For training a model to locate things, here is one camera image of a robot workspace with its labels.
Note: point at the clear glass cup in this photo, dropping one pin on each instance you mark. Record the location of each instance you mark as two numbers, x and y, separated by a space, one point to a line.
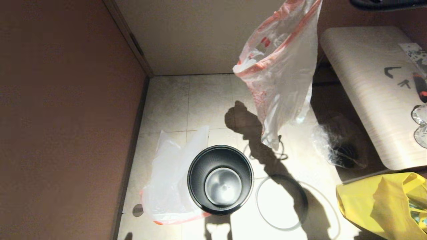
422 137
420 115

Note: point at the black round trash bin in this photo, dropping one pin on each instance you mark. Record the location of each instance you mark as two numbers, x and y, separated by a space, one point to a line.
220 156

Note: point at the new white red-edged trash bag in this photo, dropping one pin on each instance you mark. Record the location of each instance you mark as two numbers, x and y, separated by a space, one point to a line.
166 186

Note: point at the green patterned packet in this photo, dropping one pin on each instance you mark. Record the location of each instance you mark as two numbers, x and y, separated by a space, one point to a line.
418 215

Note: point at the round metal floor drain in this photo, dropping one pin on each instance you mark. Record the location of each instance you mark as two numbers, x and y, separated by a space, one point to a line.
136 210

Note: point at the white patterned paper sheet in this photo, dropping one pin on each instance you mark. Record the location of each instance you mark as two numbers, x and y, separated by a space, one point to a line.
415 51

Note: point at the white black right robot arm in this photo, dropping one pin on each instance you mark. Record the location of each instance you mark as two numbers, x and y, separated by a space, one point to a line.
383 4

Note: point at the light wood table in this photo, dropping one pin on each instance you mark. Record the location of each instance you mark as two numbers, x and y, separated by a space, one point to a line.
367 83

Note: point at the yellow plastic bag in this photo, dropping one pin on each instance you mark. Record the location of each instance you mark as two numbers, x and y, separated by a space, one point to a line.
373 206

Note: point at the white door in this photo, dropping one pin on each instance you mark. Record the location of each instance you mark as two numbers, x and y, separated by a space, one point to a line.
200 33

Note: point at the black and red tool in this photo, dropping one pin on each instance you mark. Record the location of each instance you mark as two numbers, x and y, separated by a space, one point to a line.
422 89

